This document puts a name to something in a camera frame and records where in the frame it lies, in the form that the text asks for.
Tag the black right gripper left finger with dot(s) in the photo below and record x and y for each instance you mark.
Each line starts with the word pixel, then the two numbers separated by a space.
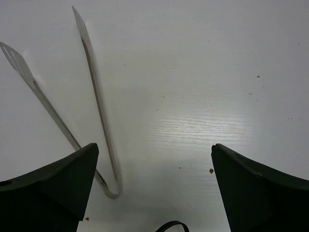
pixel 52 198

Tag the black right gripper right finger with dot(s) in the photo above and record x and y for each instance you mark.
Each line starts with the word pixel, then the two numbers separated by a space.
pixel 258 198

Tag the stainless steel tongs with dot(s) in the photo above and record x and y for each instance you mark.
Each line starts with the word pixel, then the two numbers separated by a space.
pixel 19 64

